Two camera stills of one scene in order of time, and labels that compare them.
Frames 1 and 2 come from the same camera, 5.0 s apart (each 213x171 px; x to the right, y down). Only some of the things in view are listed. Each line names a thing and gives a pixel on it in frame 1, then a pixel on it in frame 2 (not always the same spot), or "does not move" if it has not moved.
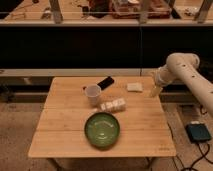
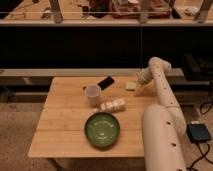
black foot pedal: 198,132 does not move
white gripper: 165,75 → 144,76
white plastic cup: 92,91 does not move
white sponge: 134,86 does not move
